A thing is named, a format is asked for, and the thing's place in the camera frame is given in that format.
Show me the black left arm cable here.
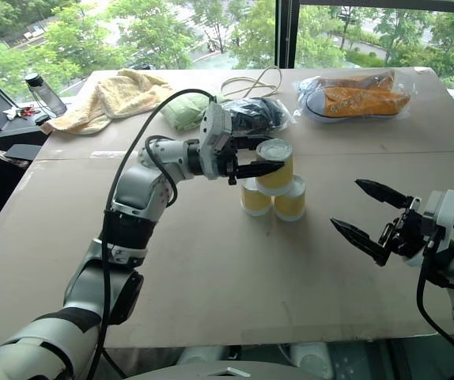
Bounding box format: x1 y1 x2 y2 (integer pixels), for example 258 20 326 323
88 89 217 380

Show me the grey robot torso top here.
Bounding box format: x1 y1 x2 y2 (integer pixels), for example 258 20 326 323
126 360 333 380

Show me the dark window frame post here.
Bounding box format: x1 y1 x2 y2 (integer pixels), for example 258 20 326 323
275 0 301 69

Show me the grey water bottle black cap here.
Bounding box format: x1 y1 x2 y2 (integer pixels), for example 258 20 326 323
24 72 68 119

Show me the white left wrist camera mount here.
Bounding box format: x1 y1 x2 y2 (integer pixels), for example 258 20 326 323
199 101 234 181

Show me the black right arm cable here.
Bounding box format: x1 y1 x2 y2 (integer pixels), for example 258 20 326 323
415 233 454 359

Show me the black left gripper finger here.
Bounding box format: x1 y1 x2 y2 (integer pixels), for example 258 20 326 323
233 135 277 151
236 160 285 180

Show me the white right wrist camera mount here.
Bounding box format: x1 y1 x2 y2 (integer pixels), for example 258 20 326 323
420 189 454 258

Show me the red small object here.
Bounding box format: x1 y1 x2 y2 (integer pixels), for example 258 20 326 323
16 104 41 119

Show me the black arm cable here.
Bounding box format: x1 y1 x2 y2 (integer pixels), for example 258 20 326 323
415 233 454 359
88 89 217 380

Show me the yellow paper cup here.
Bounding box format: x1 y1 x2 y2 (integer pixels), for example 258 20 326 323
272 174 307 222
255 139 293 197
240 177 273 218

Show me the beige cord loop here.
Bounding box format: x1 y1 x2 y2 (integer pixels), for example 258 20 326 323
220 65 284 101

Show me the orange sneaker white sole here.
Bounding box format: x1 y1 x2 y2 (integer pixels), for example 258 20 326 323
305 86 410 120

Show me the clear plastic shoe bag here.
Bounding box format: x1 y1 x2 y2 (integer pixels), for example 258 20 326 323
294 67 413 126

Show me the light green folded cloth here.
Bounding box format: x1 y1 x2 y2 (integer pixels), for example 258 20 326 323
159 93 225 133

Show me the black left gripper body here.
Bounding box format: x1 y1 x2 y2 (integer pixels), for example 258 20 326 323
218 134 258 186

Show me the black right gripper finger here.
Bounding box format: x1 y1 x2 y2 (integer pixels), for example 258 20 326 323
329 216 391 268
354 178 412 209

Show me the pale yellow towel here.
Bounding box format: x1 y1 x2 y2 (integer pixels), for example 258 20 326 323
39 67 175 136

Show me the white rounded base shape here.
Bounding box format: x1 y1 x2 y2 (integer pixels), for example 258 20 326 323
177 341 335 379

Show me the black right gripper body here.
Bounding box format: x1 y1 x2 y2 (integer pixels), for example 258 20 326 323
378 196 430 259

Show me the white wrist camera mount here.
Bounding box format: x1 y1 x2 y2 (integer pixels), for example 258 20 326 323
420 189 454 258
199 101 234 181

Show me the black item in plastic bag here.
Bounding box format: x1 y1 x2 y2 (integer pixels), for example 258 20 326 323
221 96 297 134

